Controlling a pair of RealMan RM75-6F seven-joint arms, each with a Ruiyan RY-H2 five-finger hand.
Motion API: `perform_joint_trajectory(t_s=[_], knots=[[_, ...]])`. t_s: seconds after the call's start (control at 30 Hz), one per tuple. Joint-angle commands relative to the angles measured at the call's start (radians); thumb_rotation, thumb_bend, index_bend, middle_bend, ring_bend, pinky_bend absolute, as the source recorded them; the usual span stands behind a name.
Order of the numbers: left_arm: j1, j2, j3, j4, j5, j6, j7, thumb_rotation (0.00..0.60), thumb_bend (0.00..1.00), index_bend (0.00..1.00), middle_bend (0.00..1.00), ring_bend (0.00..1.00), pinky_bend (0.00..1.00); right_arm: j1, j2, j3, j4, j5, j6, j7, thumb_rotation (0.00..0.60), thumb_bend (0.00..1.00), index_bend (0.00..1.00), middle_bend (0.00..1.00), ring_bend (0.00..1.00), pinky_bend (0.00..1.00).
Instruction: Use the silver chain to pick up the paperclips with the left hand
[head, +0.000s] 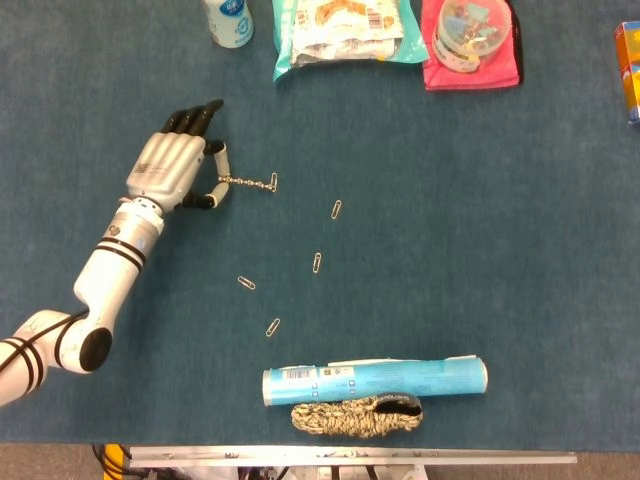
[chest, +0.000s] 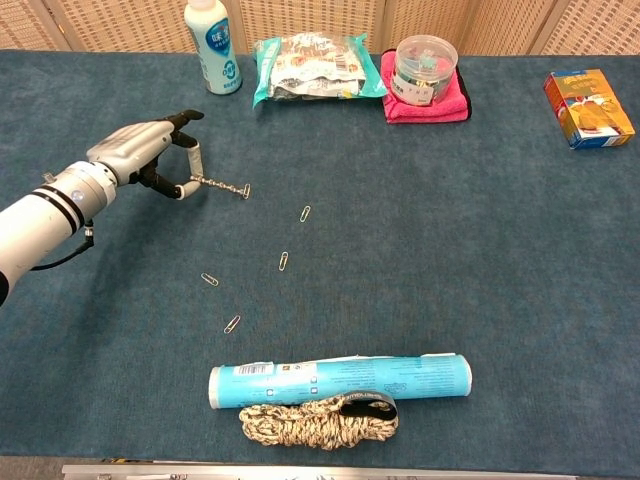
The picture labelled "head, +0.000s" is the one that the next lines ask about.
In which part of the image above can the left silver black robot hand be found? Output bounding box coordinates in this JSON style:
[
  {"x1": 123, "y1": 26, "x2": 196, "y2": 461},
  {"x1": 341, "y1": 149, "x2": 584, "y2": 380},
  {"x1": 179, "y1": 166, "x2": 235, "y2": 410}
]
[{"x1": 124, "y1": 98, "x2": 232, "y2": 214}]

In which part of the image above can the metal bead chain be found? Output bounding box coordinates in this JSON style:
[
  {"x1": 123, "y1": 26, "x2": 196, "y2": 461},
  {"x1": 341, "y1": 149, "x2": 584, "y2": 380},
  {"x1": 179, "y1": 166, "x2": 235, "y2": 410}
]
[{"x1": 218, "y1": 174, "x2": 275, "y2": 194}]

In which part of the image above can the clear round container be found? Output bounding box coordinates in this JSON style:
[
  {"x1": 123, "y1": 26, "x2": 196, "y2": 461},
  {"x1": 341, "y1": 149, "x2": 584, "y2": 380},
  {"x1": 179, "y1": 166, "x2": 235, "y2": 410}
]
[{"x1": 432, "y1": 0, "x2": 513, "y2": 75}]

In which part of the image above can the white blue drink bottle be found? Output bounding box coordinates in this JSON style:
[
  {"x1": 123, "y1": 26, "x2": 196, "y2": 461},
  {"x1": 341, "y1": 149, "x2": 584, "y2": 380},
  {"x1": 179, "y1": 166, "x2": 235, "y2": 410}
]
[{"x1": 202, "y1": 0, "x2": 255, "y2": 50}]

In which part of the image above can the teal plastic snack bag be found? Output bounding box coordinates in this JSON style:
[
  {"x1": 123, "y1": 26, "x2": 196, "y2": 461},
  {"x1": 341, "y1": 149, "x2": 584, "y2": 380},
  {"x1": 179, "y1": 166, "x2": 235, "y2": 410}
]
[{"x1": 271, "y1": 0, "x2": 430, "y2": 84}]

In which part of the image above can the light blue cylindrical roll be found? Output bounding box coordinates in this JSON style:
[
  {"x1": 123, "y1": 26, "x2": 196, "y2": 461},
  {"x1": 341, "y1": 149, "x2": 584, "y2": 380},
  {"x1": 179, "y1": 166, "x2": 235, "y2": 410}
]
[{"x1": 261, "y1": 355, "x2": 489, "y2": 407}]

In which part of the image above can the pink folded cloth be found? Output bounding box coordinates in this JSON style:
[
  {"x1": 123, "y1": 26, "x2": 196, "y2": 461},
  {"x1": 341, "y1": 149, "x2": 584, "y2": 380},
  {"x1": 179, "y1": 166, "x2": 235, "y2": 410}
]
[{"x1": 421, "y1": 0, "x2": 525, "y2": 92}]

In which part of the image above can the orange blue cardboard box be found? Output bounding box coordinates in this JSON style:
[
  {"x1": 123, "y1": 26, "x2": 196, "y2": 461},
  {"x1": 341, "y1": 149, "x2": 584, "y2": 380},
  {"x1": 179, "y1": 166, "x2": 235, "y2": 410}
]
[{"x1": 614, "y1": 21, "x2": 640, "y2": 126}]

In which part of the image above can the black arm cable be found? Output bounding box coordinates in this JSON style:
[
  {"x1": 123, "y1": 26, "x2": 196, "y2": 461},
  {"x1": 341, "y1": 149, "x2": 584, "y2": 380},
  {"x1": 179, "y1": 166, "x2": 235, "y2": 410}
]
[{"x1": 0, "y1": 308, "x2": 90, "y2": 374}]

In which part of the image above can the yellow black cable bundle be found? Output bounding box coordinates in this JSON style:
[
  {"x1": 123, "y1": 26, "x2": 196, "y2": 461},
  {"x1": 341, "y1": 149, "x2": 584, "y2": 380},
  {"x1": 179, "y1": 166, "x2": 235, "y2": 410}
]
[{"x1": 91, "y1": 443, "x2": 132, "y2": 480}]

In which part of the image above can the camouflage rope bundle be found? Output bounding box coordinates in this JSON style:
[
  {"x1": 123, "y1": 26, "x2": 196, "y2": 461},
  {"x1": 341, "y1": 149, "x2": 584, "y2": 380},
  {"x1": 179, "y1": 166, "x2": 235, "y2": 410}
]
[{"x1": 290, "y1": 394, "x2": 424, "y2": 439}]

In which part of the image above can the black rope strap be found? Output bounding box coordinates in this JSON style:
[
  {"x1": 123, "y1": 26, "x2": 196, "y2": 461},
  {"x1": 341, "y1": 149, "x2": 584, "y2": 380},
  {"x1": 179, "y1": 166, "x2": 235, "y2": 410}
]
[{"x1": 372, "y1": 392, "x2": 424, "y2": 417}]

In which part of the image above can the aluminium frame rail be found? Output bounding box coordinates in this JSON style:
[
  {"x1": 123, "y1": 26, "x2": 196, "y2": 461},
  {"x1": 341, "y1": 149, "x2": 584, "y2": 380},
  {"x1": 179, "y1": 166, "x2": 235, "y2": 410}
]
[{"x1": 128, "y1": 446, "x2": 578, "y2": 469}]

